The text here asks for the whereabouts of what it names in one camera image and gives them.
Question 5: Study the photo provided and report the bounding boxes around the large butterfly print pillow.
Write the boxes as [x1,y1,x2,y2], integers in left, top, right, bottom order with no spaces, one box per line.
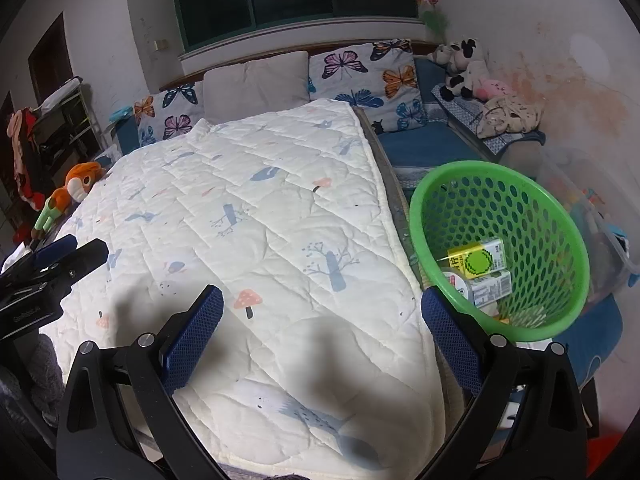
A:
[307,39,426,133]

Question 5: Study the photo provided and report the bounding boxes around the yellow green carton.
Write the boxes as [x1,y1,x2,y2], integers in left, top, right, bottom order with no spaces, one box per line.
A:
[446,237,506,278]

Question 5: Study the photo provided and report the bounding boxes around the hanging clothes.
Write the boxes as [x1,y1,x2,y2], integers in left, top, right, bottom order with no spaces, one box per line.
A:
[7,107,46,211]

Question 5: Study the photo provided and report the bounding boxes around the small butterfly print pillow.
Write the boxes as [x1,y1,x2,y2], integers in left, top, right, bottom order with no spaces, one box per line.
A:
[132,80,206,148]

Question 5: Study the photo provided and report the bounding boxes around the pink plush toy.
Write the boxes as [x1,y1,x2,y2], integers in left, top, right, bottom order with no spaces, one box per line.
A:
[474,79,516,101]

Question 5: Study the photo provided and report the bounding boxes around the wall flower decoration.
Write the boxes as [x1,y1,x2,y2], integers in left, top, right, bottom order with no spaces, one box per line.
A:
[407,0,448,41]

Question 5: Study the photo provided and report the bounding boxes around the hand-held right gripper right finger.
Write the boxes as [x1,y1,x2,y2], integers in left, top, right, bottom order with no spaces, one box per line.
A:
[421,287,590,480]

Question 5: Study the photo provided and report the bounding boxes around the blue patterned folded blanket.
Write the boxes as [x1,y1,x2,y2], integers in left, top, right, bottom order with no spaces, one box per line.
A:
[431,84,547,153]

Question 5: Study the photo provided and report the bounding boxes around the green plastic basket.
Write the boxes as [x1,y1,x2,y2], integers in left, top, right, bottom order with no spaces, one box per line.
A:
[409,161,589,343]

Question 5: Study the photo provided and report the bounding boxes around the dark window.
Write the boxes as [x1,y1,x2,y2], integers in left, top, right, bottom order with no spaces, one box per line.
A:
[170,0,421,53]

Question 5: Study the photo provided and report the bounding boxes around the person's left forearm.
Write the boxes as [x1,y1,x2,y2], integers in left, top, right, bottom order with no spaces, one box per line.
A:
[27,335,66,426]

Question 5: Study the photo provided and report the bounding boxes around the red plastic object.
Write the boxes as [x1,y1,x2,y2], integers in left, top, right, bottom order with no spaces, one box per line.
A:
[585,435,631,480]

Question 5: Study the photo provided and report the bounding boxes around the blue bed sheet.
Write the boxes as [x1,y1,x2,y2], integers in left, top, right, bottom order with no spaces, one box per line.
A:
[372,55,548,191]

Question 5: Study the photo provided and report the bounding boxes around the blue floor rug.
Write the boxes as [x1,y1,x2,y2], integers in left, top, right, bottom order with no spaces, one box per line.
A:
[565,295,623,391]

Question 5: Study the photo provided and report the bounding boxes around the metal shelf rack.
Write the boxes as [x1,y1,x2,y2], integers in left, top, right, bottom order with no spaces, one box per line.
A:
[37,77,101,166]

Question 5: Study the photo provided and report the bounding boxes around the grey plush toy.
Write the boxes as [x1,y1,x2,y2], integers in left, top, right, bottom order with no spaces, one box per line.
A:
[434,44,463,71]

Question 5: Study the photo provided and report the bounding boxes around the black white cow plush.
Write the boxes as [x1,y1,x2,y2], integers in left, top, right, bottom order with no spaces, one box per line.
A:
[440,37,490,102]

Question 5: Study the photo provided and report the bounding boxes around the clear plastic storage bin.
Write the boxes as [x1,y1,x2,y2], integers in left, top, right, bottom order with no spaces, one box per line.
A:
[537,147,640,306]

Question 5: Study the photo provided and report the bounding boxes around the white pink carton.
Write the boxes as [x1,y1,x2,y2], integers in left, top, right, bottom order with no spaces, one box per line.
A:
[470,269,512,306]

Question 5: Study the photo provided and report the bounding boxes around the dark door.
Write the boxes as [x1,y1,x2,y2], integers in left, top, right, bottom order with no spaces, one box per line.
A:
[27,12,68,111]

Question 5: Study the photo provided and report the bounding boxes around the white quilted blanket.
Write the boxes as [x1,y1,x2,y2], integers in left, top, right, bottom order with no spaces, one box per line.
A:
[37,99,443,476]

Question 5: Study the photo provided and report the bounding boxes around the beige pillow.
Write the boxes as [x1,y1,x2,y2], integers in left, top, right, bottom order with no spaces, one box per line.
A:
[202,51,312,123]

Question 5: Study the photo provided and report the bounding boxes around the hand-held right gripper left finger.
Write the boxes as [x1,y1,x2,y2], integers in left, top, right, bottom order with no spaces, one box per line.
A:
[56,285,226,480]

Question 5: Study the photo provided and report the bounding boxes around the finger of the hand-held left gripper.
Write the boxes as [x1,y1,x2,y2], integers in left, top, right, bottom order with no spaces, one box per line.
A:
[47,240,109,286]
[10,235,78,281]

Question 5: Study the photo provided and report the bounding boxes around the pile of colourful toys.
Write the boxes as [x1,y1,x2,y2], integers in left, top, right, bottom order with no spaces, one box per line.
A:
[570,190,626,301]

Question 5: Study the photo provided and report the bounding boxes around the orange plush toy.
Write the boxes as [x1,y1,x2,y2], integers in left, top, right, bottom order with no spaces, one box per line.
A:
[31,162,107,238]

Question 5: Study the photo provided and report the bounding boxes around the spotted beige cloth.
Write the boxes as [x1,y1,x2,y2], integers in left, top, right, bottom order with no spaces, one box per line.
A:
[477,95,546,139]

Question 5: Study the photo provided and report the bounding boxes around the round lidded cup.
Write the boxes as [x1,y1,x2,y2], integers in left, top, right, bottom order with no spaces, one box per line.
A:
[442,271,473,302]

